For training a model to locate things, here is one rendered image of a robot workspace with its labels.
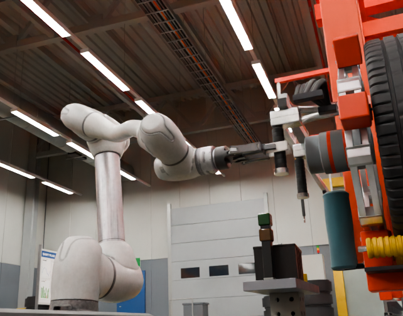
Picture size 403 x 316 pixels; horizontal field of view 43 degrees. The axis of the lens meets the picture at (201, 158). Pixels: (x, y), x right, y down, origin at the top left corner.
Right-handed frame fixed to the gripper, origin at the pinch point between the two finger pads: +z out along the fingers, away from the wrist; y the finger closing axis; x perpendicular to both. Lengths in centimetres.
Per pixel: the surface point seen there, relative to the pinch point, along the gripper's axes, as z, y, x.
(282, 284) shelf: -4.9, -10.9, -39.7
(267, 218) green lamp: -8.0, -10.6, -19.0
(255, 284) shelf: -13.6, -10.9, -39.4
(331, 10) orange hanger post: 18, -60, 83
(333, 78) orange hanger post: 15, -60, 50
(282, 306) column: -10, -30, -46
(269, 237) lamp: -7.7, -10.6, -25.1
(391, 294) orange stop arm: 21, -182, -37
